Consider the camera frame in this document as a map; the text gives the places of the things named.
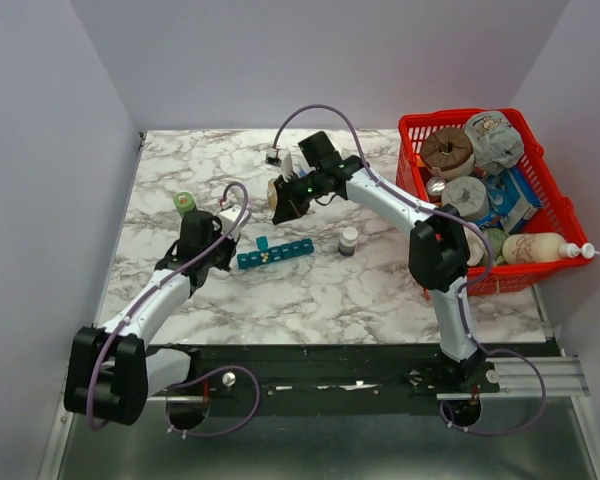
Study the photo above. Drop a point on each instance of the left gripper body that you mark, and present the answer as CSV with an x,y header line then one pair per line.
x,y
221,257

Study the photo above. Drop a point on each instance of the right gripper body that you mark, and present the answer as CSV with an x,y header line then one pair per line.
x,y
308,185

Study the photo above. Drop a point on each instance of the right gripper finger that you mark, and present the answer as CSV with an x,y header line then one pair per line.
x,y
285,208
300,203

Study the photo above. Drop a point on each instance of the teal weekly pill organizer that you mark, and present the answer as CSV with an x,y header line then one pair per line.
x,y
265,254

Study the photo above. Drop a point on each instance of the white bottle cap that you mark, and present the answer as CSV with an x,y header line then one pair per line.
x,y
349,235

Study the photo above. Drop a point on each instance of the white pill bottle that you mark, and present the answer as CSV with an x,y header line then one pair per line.
x,y
346,249

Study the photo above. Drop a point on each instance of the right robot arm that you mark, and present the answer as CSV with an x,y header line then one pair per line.
x,y
438,248

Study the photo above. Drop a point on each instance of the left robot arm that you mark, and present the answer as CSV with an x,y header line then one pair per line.
x,y
145,320

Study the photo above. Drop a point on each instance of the amber glass pill jar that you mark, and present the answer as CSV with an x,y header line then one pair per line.
x,y
272,196

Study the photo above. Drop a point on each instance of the white toilet paper roll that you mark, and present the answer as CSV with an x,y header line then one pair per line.
x,y
337,147

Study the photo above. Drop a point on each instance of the green pill bottle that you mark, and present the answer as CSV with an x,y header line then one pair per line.
x,y
184,202

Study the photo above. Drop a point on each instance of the silver can top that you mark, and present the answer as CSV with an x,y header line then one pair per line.
x,y
435,186

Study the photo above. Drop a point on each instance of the brown paper roll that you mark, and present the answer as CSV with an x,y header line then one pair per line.
x,y
448,153

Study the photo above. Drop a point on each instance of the grey paper roll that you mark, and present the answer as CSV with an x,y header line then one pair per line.
x,y
469,196

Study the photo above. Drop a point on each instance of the grey crumpled printed bag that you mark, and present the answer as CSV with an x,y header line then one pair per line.
x,y
497,145

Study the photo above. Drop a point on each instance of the green round object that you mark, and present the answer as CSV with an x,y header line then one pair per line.
x,y
496,238

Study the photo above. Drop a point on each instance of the blue cardboard box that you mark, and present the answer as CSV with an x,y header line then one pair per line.
x,y
512,197

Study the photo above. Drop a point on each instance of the cream squeeze bottle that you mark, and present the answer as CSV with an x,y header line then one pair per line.
x,y
544,248

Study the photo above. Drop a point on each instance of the red plastic basket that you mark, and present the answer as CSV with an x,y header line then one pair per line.
x,y
552,212

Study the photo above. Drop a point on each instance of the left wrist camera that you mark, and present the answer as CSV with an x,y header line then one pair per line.
x,y
232,221

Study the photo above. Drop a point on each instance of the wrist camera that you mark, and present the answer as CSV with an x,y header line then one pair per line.
x,y
281,159
232,221

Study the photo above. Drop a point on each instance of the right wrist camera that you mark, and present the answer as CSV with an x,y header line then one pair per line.
x,y
281,159

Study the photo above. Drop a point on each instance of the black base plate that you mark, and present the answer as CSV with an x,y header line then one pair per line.
x,y
246,401

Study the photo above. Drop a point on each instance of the aluminium rail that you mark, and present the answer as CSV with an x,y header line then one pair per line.
x,y
510,375

